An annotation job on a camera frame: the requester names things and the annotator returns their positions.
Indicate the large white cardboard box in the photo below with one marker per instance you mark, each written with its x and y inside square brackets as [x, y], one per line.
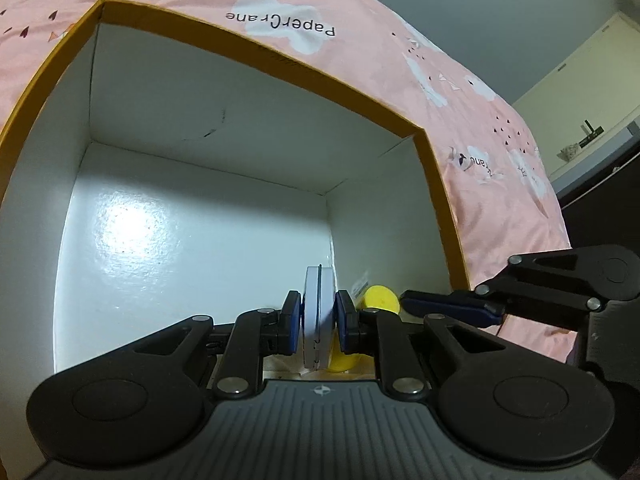
[200, 160]

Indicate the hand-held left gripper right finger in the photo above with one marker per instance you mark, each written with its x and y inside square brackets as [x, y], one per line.
[346, 322]

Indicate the small hanging pouch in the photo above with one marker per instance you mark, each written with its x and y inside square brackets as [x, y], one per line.
[569, 152]

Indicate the dark wooden cabinet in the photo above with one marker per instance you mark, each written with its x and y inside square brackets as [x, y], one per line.
[605, 205]

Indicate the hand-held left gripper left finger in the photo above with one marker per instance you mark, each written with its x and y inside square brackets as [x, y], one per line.
[292, 325]

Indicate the pink printed blanket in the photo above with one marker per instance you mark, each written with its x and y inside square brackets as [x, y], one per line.
[350, 60]

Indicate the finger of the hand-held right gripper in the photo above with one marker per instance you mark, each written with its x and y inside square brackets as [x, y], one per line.
[450, 305]

